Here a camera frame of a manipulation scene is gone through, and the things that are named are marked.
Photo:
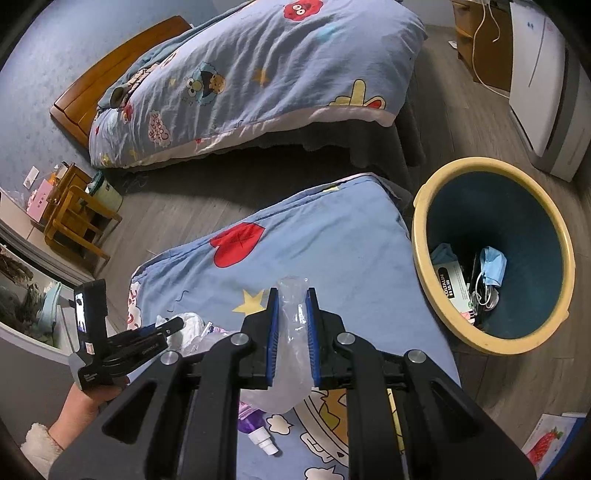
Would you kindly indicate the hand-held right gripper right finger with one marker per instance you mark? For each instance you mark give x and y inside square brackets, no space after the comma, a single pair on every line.
[313,337]

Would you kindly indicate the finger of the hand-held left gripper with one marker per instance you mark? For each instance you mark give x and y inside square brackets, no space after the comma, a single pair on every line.
[143,350]
[161,325]

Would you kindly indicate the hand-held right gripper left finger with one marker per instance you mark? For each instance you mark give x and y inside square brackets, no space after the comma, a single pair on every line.
[273,337]

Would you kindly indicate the clear plastic bag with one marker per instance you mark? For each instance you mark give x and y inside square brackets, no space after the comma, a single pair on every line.
[292,350]

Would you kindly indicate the white tissue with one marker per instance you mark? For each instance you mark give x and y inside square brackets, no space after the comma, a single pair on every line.
[184,325]

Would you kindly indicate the clear plastic wrapper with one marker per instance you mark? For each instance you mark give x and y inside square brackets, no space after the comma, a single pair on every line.
[207,341]

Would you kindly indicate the purple spray bottle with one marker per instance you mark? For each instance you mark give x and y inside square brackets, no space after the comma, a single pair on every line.
[251,417]

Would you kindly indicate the blue face mask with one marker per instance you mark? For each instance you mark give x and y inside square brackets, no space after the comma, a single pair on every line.
[494,267]
[443,254]

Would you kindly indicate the yellow rimmed teal waste bin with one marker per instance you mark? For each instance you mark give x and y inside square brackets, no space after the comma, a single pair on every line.
[521,207]

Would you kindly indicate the person's left forearm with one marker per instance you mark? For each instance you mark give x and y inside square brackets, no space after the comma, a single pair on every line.
[46,445]

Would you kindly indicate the person's left hand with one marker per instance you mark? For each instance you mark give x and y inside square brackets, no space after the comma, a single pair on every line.
[92,406]

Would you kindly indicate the light blue container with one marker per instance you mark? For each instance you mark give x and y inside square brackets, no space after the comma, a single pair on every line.
[51,302]

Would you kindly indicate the blue cartoon cloth work surface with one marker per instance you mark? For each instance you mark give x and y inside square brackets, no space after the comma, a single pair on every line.
[346,240]

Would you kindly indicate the wooden stool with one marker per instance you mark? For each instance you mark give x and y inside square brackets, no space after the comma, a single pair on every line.
[69,217]

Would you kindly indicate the pale green lidded bucket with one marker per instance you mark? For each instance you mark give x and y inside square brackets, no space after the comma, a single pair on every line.
[106,191]

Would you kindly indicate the pink box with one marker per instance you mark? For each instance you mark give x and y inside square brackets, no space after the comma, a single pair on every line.
[39,201]

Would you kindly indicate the wooden nightstand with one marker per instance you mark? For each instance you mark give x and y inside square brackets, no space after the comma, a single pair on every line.
[69,180]

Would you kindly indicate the white medicine box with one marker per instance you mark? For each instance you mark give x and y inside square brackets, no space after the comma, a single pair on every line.
[455,288]

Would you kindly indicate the wooden headboard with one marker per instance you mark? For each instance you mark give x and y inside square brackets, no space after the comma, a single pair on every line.
[92,87]

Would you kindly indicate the plaid cloth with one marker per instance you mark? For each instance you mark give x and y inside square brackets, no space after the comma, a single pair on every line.
[138,76]

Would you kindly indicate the strawberry printed box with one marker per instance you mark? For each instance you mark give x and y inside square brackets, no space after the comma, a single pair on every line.
[547,438]

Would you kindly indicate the bed with blue cartoon quilt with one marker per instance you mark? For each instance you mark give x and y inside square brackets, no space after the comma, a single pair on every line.
[277,69]

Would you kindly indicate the wooden cabinet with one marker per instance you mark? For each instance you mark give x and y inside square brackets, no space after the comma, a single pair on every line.
[489,60]

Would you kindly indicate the white air purifier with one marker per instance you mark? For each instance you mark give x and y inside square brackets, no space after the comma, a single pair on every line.
[535,92]

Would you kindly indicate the white wall socket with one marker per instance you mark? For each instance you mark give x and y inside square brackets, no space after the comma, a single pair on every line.
[31,178]

